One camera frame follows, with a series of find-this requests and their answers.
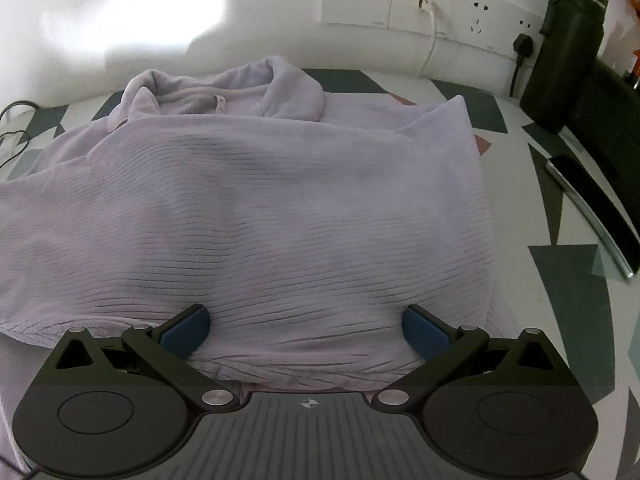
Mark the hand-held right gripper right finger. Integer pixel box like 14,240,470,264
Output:
372,305,560,411

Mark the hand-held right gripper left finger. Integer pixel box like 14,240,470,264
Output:
52,305,240,413

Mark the lavender fleece pajama top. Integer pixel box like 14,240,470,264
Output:
0,56,521,396

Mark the black smartphone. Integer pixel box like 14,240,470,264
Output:
544,154,636,281

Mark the black box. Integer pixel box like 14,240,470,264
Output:
565,56,640,256

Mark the black plug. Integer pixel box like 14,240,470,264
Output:
510,34,538,98

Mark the black thermos bottle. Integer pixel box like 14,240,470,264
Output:
520,0,608,133

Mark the black cable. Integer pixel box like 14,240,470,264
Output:
0,100,38,171

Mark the white charging cable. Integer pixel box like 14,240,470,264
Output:
415,0,441,78

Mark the white wall outlet panel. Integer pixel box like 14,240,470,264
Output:
322,0,546,58

